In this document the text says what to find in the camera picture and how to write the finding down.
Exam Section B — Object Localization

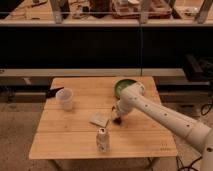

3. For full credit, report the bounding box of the dark red pepper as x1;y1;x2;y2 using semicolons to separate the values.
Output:
113;117;122;125

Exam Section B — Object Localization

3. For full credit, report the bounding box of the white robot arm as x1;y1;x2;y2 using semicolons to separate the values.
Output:
114;80;213;171

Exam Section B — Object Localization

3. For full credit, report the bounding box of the beige sponge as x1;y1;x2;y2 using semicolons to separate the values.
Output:
89;113;109;127

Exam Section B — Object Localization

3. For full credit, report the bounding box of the small clear bottle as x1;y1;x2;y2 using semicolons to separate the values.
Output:
96;128;110;152

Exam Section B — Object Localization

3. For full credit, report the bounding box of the green bowl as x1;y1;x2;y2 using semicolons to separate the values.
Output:
114;79;135;99

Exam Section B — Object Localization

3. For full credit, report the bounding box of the wooden folding table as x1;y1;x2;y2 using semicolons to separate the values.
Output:
29;77;177;159

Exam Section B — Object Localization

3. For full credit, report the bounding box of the clear plastic cup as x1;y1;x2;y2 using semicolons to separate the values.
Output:
56;88;73;111

